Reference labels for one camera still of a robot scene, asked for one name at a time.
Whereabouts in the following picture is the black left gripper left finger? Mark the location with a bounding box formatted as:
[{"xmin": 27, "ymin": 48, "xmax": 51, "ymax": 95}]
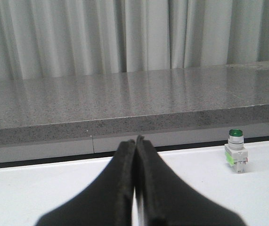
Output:
[{"xmin": 38, "ymin": 140, "xmax": 135, "ymax": 226}]

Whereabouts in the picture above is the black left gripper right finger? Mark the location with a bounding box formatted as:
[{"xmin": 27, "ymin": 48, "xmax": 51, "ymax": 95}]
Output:
[{"xmin": 136, "ymin": 136, "xmax": 245, "ymax": 226}]

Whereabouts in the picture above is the grey stone counter ledge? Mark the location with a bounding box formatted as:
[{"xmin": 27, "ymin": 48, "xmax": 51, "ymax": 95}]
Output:
[{"xmin": 0, "ymin": 61, "xmax": 269, "ymax": 163}]

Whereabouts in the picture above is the white pleated curtain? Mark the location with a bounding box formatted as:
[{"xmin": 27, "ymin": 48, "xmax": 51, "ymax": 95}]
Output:
[{"xmin": 0, "ymin": 0, "xmax": 269, "ymax": 81}]

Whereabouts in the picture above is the green pushbutton switch module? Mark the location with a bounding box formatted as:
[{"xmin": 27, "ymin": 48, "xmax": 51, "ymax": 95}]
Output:
[{"xmin": 225, "ymin": 129, "xmax": 248, "ymax": 173}]

